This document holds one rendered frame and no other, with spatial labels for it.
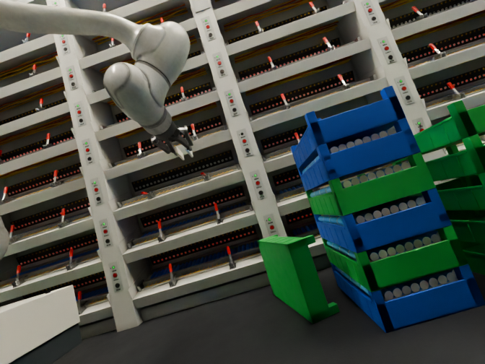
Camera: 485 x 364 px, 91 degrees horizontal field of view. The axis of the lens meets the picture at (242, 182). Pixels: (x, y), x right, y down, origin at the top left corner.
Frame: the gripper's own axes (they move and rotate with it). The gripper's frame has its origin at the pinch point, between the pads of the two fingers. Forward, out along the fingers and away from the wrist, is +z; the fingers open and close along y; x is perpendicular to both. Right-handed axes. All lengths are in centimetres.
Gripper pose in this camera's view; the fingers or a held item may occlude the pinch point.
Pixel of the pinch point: (184, 152)
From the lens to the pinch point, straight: 97.4
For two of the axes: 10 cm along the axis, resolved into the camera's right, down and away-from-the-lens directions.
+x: 2.7, 9.0, -3.5
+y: -9.5, 3.1, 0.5
